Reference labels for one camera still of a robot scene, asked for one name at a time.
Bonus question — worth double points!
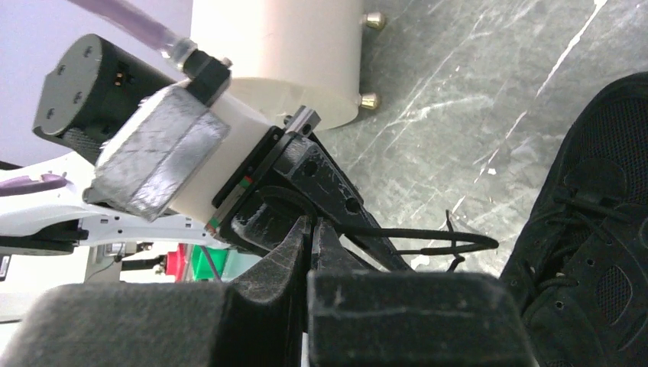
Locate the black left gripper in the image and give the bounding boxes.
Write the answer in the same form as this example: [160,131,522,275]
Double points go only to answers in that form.
[206,106,379,254]

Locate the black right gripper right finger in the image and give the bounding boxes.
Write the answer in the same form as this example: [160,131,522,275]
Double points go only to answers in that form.
[307,220,536,366]

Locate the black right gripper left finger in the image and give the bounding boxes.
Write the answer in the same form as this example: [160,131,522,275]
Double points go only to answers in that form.
[1,217,311,366]

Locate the black shoelace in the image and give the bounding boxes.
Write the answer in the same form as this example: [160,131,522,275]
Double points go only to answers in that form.
[334,210,500,272]

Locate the black shoe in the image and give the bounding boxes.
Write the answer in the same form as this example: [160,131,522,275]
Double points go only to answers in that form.
[500,72,647,366]

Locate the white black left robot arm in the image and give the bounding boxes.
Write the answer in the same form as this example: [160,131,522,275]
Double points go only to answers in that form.
[1,34,408,271]

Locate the red green objects behind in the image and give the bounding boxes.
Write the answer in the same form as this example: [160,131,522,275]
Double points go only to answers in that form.
[161,244,234,282]

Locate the white cylindrical container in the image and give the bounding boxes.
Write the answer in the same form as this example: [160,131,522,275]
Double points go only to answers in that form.
[190,0,387,130]

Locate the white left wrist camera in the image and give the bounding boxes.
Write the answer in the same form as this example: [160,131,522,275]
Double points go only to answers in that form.
[92,50,273,223]

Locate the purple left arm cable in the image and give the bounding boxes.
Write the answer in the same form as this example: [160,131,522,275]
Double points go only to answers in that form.
[66,0,199,70]

